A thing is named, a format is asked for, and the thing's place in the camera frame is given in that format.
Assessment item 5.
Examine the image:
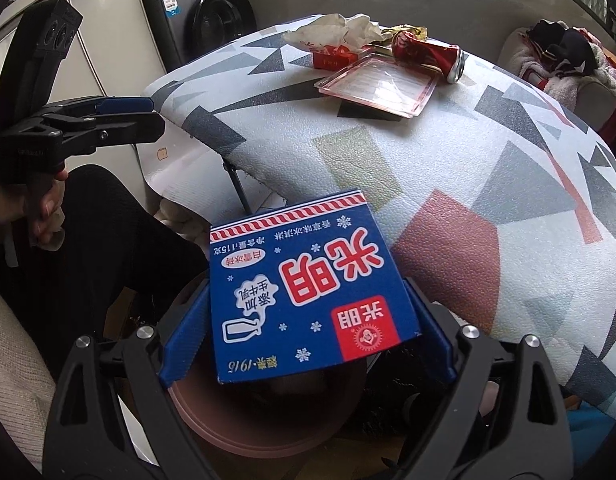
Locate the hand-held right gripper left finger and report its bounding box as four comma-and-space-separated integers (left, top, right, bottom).
44, 279, 216, 480

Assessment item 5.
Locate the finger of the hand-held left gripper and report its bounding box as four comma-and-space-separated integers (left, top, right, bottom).
0, 110, 165, 155
38, 96, 155, 122

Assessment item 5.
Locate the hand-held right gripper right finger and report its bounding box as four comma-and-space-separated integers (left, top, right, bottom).
388, 278, 572, 480

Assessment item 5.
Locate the dark brown trash bin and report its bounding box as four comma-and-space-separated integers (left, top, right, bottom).
165, 280, 369, 456

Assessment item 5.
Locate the blue printed carton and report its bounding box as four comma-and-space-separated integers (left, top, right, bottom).
209, 189, 423, 385

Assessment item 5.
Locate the small red box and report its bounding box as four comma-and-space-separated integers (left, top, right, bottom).
312, 44, 361, 70

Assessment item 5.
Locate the white tissue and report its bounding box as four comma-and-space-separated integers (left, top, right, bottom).
282, 12, 383, 53

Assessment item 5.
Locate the pink clear plastic tray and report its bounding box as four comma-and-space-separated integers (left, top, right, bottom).
315, 55, 439, 120

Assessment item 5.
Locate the red soda can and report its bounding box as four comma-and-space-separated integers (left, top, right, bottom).
390, 30, 466, 84

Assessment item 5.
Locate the gold foil wrapper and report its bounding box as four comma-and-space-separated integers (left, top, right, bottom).
380, 24, 429, 46

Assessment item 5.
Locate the person's left hand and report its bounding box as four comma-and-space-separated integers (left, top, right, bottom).
0, 166, 69, 247

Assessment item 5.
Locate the white cabinet with countertop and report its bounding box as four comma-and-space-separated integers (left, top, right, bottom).
0, 0, 169, 201

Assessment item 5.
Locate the person's leg in dark pants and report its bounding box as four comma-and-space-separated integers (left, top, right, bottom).
0, 165, 211, 381

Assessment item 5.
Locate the grey washing machine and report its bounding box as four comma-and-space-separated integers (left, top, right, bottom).
138, 0, 259, 73

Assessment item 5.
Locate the black table leg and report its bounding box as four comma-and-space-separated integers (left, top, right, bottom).
220, 157, 253, 216

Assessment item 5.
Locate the beige seat cushion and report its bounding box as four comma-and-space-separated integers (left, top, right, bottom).
0, 280, 59, 466

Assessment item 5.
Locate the blue plastic object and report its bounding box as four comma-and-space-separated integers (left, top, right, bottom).
562, 400, 616, 456

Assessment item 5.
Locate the white fleece garment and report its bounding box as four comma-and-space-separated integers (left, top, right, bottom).
505, 42, 588, 121

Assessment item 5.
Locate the beige chair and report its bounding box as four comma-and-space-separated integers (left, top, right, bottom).
498, 27, 616, 146

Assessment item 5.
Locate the pink fuzzy garment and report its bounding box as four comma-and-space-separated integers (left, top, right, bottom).
588, 42, 616, 96

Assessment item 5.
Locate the black garment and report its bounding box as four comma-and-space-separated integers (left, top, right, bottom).
525, 19, 601, 73

